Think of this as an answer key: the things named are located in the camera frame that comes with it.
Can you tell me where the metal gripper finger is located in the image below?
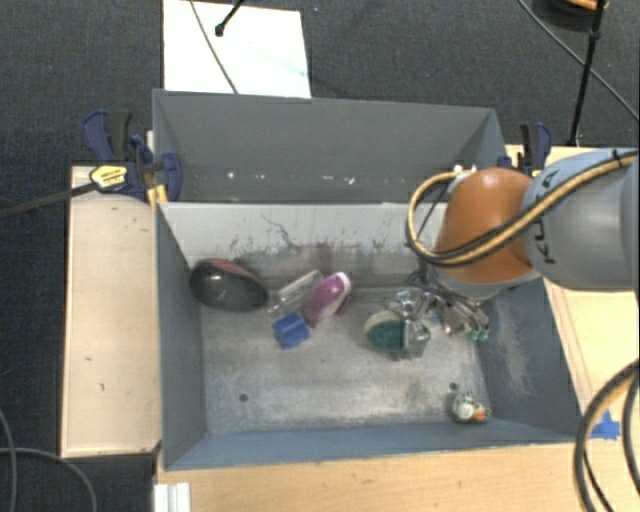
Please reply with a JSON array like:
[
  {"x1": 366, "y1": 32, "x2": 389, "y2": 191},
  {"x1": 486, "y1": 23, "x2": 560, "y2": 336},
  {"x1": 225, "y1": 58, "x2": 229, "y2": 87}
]
[
  {"x1": 394, "y1": 288, "x2": 429, "y2": 322},
  {"x1": 402, "y1": 318, "x2": 433, "y2": 360}
]

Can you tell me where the green and cream sponge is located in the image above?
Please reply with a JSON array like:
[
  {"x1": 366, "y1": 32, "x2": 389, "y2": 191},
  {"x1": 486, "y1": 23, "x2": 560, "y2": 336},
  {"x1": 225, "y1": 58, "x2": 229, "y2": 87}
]
[{"x1": 362, "y1": 309, "x2": 408, "y2": 354}]

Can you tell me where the purple and white toy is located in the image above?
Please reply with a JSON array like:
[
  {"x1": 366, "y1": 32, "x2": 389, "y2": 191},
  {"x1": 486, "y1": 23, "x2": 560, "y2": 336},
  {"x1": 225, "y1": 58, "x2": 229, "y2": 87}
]
[{"x1": 300, "y1": 270, "x2": 354, "y2": 330}]

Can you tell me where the white and orange toy animal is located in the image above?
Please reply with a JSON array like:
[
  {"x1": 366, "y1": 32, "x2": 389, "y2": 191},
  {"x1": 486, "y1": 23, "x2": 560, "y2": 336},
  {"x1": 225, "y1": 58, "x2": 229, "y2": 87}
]
[{"x1": 451, "y1": 391, "x2": 493, "y2": 426}]

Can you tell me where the grey metal bin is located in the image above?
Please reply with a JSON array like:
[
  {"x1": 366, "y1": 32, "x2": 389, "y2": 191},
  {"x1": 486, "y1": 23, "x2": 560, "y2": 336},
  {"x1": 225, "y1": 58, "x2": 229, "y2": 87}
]
[{"x1": 151, "y1": 88, "x2": 584, "y2": 473}]

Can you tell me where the clear plastic bottle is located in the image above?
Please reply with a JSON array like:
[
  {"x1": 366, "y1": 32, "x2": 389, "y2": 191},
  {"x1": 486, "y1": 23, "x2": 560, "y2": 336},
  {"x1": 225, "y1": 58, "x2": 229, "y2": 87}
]
[{"x1": 266, "y1": 269, "x2": 324, "y2": 317}]

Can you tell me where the blue block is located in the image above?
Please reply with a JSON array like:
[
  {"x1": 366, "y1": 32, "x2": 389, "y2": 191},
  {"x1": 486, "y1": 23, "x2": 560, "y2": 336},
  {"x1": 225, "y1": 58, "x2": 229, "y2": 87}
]
[{"x1": 271, "y1": 311, "x2": 309, "y2": 350}]

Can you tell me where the pale wood board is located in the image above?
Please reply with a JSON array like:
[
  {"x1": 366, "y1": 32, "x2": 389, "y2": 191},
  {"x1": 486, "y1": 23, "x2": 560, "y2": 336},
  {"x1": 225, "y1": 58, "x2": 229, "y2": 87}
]
[{"x1": 59, "y1": 164, "x2": 164, "y2": 459}]

